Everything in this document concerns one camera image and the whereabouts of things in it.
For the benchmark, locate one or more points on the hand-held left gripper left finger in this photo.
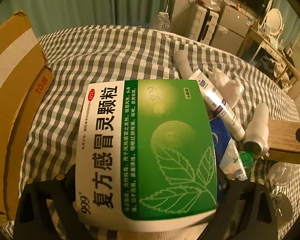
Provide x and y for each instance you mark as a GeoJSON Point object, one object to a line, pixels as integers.
{"type": "Point", "coordinates": [65, 187]}

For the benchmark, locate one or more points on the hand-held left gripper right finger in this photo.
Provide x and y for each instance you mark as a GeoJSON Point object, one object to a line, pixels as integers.
{"type": "Point", "coordinates": [240, 192]}

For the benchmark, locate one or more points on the green foil packet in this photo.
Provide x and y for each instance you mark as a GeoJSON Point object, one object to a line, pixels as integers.
{"type": "Point", "coordinates": [247, 160]}

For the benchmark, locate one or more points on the green medicine box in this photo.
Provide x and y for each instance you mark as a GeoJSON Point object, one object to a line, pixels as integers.
{"type": "Point", "coordinates": [165, 142]}

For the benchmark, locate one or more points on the brown cardboard box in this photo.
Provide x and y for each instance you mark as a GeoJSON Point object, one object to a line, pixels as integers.
{"type": "Point", "coordinates": [12, 80]}

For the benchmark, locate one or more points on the wooden box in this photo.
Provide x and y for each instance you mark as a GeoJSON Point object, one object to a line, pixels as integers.
{"type": "Point", "coordinates": [282, 140]}

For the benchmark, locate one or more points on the blue tissue packet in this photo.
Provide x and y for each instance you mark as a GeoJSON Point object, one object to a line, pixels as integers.
{"type": "Point", "coordinates": [227, 152]}

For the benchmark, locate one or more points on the clear plastic cup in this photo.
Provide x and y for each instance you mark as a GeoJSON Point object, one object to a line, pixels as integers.
{"type": "Point", "coordinates": [281, 173]}

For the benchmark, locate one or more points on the white cylindrical bottle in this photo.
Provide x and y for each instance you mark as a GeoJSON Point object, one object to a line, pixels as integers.
{"type": "Point", "coordinates": [183, 62]}
{"type": "Point", "coordinates": [256, 132]}

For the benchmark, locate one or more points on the crumpled white plastic wrap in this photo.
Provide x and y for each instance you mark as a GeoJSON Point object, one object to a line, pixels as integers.
{"type": "Point", "coordinates": [230, 87]}

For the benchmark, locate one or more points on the white ointment tube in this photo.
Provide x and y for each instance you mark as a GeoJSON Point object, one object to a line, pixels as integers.
{"type": "Point", "coordinates": [220, 105]}

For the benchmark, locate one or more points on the white dressing desk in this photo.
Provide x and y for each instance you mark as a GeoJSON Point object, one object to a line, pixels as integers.
{"type": "Point", "coordinates": [267, 45]}

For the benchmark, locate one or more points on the white vanity mirror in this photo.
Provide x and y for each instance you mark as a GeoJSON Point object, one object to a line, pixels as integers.
{"type": "Point", "coordinates": [273, 21]}

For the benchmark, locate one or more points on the grey mini fridge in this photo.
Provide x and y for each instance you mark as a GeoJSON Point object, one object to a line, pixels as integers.
{"type": "Point", "coordinates": [230, 27]}

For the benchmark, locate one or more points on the narrow teal curtain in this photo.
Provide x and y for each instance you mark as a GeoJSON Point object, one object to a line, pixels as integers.
{"type": "Point", "coordinates": [280, 3]}

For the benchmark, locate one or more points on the grey checkered bed sheet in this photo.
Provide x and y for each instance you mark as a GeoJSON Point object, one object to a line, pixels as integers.
{"type": "Point", "coordinates": [102, 55]}

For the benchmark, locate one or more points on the white suitcase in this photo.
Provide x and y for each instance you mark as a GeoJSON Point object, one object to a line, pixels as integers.
{"type": "Point", "coordinates": [202, 25]}

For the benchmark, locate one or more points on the clear water bottle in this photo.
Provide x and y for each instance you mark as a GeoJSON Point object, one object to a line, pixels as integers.
{"type": "Point", "coordinates": [162, 22]}

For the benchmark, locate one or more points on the wide teal curtain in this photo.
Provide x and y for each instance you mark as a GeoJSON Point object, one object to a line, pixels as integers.
{"type": "Point", "coordinates": [77, 2]}

